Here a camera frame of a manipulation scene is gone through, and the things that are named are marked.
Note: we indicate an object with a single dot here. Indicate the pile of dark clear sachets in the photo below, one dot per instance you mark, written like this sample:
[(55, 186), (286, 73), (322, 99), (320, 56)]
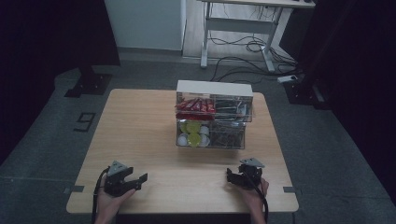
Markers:
[(227, 135)]

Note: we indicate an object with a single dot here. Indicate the pile of black stick packets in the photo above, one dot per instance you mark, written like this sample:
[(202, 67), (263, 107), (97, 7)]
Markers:
[(230, 109)]

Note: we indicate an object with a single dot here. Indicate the black stand base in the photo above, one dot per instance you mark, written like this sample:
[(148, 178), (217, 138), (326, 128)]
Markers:
[(90, 84), (306, 93)]

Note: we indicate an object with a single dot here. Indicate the person's left hand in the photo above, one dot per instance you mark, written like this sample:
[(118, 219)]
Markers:
[(109, 201)]

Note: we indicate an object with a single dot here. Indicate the white desk frame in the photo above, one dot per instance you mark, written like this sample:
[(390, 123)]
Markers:
[(239, 25)]

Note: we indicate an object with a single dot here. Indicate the white power strip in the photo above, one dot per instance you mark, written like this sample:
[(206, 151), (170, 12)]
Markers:
[(287, 79)]

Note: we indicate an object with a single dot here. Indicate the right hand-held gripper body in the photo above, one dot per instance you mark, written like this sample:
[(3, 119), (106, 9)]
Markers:
[(250, 175)]

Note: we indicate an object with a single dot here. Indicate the heap of coffee capsules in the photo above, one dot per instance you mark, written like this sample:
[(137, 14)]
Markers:
[(204, 133)]

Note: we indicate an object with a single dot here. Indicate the green lid brown pod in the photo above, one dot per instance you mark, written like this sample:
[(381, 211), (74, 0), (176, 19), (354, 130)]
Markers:
[(193, 140)]

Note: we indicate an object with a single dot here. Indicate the person's right hand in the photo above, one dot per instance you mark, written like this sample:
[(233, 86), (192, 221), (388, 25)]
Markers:
[(255, 197)]

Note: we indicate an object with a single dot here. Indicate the clear acrylic organizer white top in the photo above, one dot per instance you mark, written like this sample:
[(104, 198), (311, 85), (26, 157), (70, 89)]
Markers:
[(214, 88)]

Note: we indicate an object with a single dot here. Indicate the pile of red stick packets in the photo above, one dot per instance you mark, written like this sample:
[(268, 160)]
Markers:
[(195, 107)]

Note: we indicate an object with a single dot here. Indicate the white cabinet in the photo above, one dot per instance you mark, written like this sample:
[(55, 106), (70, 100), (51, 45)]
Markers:
[(144, 23)]

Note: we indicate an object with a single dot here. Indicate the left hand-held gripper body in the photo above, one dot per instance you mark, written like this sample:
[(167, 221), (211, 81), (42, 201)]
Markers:
[(115, 183)]

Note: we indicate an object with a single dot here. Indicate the dark curtain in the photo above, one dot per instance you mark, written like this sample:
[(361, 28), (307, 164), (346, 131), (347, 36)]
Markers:
[(358, 62), (37, 46)]

